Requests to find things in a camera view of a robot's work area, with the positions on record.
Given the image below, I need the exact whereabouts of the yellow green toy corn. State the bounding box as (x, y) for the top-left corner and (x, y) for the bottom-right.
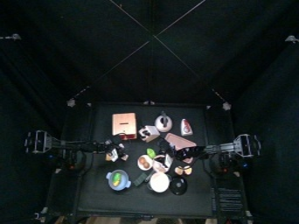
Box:
(111, 172), (123, 186)

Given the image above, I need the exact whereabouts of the white plate with brown food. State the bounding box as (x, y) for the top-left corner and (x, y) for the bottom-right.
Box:
(135, 154), (155, 172)

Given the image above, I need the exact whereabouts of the dark green rectangular block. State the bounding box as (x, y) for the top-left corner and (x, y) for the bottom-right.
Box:
(132, 171), (149, 187)

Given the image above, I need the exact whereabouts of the white and red toy iron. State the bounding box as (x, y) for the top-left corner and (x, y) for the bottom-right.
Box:
(179, 118), (194, 137)

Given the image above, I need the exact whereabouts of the black round pan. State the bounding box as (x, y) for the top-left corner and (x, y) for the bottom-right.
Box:
(168, 176), (190, 196)

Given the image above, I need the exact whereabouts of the blue toy pot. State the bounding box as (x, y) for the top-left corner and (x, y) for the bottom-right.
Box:
(105, 169), (133, 193)

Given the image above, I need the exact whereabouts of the white cube with black print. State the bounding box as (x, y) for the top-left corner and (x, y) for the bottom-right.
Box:
(137, 124), (161, 144)

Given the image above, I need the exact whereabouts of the white round bowl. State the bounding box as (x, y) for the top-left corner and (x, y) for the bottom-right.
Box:
(148, 171), (172, 193)

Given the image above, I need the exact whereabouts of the pink wooden toy toaster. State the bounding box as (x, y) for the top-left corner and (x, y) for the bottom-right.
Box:
(111, 112), (139, 141)

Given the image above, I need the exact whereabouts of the green toy vegetable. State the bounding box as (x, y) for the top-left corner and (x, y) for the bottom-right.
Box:
(145, 147), (157, 159)

